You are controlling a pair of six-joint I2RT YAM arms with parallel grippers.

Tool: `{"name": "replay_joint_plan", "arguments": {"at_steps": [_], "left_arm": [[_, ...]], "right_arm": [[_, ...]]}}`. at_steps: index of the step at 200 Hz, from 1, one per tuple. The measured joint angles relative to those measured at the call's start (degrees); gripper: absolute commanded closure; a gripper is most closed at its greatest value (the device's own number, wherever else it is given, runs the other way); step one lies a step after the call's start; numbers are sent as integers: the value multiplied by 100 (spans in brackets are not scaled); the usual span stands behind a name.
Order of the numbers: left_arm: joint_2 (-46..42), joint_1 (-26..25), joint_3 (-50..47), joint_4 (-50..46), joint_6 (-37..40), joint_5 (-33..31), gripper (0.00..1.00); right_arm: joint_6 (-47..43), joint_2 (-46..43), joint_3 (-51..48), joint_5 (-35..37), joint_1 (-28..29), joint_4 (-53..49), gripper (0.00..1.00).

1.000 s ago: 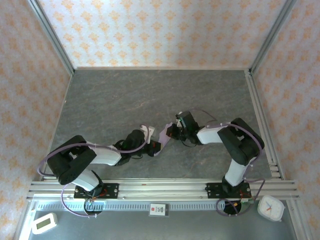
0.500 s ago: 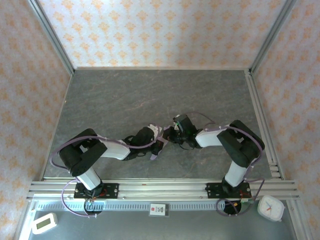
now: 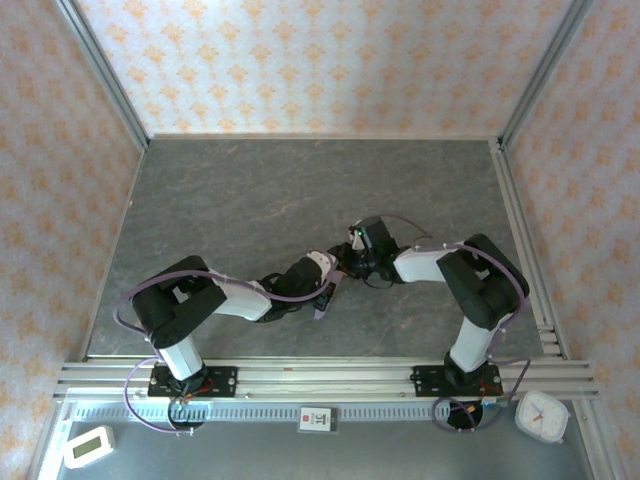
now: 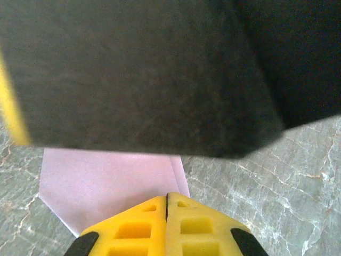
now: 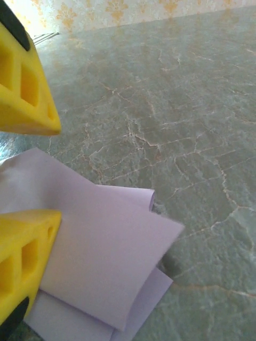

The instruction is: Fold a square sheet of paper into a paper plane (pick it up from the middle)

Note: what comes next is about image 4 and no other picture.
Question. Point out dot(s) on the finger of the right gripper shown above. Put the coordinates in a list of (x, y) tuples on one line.
[(133, 80)]

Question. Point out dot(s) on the purple square paper sheet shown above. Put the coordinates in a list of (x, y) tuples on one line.
[(106, 181)]

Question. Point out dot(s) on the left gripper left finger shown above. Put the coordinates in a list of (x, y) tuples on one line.
[(133, 234)]

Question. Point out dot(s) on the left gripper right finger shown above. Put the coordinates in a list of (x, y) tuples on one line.
[(202, 234)]

